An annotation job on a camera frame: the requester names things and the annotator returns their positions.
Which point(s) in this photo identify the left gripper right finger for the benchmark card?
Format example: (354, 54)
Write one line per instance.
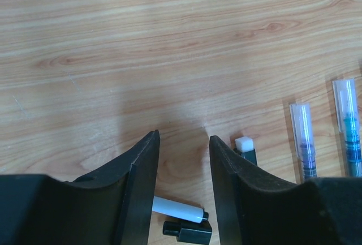
(256, 207)

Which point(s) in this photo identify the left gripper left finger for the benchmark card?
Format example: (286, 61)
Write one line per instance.
(109, 205)

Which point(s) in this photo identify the white pen black end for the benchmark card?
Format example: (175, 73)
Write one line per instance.
(179, 210)

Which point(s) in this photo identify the black pen cap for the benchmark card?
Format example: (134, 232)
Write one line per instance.
(188, 232)

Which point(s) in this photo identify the small black white cap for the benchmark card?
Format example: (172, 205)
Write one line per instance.
(244, 146)

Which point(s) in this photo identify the clear plastic pen cap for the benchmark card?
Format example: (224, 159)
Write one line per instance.
(345, 97)

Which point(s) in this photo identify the purple gel pen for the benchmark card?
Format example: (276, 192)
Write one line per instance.
(308, 157)

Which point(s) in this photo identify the blue gel pen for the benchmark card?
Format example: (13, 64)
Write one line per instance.
(352, 145)

